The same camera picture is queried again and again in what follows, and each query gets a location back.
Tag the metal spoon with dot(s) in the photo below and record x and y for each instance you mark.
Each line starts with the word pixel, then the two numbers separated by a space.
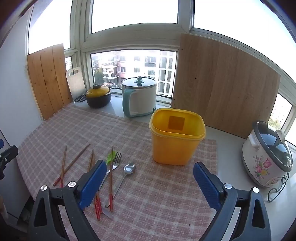
pixel 129 168

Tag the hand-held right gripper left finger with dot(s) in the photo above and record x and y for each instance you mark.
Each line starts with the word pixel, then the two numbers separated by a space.
pixel 92 183

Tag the apartment buildings outside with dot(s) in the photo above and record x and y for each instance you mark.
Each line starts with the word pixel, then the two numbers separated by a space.
pixel 138 67

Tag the large light wood board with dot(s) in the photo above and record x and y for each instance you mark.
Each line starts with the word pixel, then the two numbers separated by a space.
pixel 219 88

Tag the clear plastic utensil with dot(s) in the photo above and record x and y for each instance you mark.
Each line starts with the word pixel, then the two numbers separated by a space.
pixel 108 213

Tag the black cooking pot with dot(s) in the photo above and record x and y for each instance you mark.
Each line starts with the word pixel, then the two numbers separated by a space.
pixel 98 102

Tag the glass lid teal knob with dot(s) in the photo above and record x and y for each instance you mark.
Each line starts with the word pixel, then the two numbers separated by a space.
pixel 138 82

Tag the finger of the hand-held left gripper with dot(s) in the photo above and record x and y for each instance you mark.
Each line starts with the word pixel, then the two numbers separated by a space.
pixel 9 155
pixel 1 143

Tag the knotty wooden plank panel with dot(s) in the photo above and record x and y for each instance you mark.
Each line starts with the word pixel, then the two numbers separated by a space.
pixel 48 81

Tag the black scissors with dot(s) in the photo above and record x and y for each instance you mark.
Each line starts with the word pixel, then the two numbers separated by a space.
pixel 81 97

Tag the white teal electric pot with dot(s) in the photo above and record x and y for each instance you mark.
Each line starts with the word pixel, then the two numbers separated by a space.
pixel 141 102

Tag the wooden chopstick red end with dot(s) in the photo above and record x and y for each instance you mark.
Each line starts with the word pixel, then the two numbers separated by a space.
pixel 98 212
pixel 100 207
pixel 90 161
pixel 76 158
pixel 111 185
pixel 63 165

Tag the white window frame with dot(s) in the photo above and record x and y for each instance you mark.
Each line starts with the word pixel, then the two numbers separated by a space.
pixel 78 23

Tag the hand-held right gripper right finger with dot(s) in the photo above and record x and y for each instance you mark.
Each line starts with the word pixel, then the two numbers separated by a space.
pixel 207 185

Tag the green plastic spoon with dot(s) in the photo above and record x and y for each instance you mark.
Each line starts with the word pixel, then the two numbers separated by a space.
pixel 110 157

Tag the metal fork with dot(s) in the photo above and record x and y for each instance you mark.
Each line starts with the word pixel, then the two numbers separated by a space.
pixel 116 165

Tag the yellow plastic container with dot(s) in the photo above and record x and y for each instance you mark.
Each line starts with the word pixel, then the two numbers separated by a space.
pixel 171 148

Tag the white cutting board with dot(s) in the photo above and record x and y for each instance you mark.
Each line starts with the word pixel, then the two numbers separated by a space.
pixel 76 85

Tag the pink plaid cloth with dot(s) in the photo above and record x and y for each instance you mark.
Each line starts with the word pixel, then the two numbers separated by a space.
pixel 150 197

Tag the white floral rice cooker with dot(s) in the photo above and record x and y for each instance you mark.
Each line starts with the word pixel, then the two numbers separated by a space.
pixel 256 160

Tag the yellow pot lid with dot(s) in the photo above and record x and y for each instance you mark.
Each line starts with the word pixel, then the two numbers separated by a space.
pixel 97 91

